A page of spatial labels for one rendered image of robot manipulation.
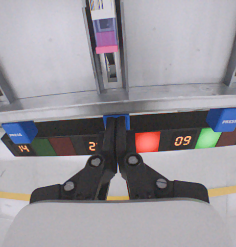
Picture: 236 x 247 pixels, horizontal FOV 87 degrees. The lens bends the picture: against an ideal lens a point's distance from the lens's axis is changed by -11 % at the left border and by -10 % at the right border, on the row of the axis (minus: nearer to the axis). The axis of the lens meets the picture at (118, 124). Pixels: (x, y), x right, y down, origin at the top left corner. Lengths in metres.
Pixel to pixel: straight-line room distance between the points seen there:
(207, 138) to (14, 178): 1.14
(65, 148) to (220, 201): 1.00
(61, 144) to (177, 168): 0.78
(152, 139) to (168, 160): 0.71
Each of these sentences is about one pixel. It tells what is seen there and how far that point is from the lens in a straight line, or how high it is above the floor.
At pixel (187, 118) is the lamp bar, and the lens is 0.19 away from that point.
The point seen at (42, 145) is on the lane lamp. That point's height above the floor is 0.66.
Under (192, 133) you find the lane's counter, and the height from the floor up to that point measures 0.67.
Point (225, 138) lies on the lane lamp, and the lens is 0.22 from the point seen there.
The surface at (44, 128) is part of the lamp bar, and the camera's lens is 0.21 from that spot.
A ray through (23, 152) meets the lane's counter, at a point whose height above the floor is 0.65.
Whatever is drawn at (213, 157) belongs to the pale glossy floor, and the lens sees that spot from 0.99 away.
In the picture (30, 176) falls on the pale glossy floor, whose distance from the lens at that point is 1.09.
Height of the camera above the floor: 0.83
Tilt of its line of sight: 84 degrees down
